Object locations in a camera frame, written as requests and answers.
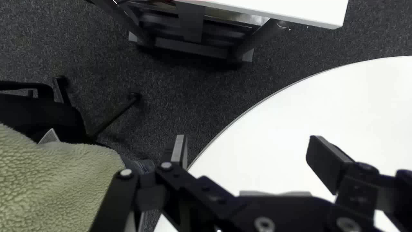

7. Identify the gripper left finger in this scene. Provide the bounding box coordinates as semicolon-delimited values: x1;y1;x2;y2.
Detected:
89;134;246;232

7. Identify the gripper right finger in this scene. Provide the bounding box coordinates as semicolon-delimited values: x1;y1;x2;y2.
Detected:
305;135;412;232

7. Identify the person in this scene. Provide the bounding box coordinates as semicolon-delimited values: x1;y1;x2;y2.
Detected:
0;122;156;232

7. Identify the black office chair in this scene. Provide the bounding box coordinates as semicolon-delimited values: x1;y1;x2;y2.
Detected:
0;75;142;146

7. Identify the white desk with dark frame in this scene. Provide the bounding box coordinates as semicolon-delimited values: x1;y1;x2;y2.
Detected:
84;0;350;63

